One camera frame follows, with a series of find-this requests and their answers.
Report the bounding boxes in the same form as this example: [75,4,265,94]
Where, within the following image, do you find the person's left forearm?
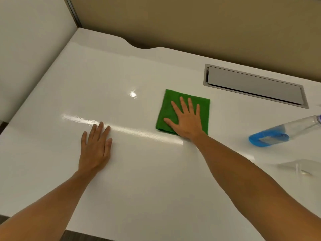
[0,169,99,241]

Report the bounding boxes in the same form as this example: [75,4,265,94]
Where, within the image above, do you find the person's right hand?
[164,97,203,141]

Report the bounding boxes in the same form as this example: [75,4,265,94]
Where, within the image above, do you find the grey metal partition post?
[63,0,83,28]

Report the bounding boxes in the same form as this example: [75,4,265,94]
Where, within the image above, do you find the green microfibre cloth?
[155,89,210,135]

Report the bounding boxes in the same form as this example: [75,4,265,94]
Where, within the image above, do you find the clear acrylic stand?
[277,162,314,177]

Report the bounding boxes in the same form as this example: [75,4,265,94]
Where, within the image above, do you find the person's left hand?
[78,122,113,174]

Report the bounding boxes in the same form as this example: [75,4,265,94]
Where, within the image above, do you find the grey desk cable flap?
[203,64,309,109]

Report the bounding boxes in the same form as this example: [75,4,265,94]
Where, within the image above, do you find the person's right forearm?
[187,133,321,241]

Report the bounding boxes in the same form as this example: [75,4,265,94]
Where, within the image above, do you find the clear blue spray bottle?
[249,114,321,148]

